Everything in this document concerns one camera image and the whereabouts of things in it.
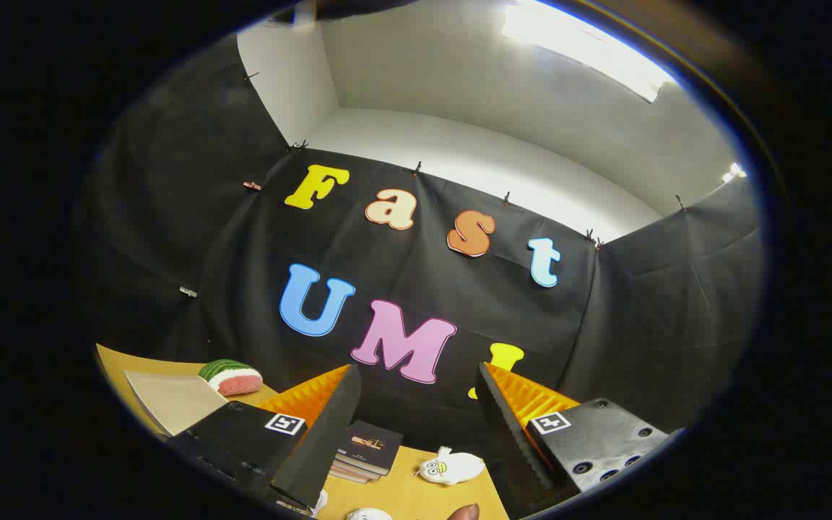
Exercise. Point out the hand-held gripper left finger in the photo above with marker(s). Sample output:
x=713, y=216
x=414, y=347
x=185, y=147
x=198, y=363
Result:
x=326, y=440

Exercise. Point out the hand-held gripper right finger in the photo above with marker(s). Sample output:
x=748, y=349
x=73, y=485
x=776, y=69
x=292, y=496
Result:
x=506, y=440

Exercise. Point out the reddish brown book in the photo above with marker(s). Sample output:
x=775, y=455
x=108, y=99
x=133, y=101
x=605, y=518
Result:
x=347, y=476

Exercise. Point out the dark brown book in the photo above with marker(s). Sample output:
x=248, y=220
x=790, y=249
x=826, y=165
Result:
x=360, y=469

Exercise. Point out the beige fabric storage box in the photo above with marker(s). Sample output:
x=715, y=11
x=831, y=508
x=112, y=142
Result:
x=170, y=401

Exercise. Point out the white plush toy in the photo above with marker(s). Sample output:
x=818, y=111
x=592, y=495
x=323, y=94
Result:
x=452, y=468

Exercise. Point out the small ceiling light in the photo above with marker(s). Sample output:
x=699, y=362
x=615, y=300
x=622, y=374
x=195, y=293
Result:
x=734, y=172

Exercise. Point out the row of black clips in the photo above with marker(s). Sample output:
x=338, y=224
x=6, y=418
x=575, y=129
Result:
x=417, y=170

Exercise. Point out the black backdrop cloth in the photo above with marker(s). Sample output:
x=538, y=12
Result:
x=416, y=274

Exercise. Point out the black hardcover book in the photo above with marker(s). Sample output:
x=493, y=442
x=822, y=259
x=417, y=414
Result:
x=373, y=444

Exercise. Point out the large ceiling light panel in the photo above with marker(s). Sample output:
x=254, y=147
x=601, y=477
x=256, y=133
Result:
x=582, y=43

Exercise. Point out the watermelon slice toy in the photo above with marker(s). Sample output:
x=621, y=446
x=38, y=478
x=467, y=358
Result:
x=232, y=377

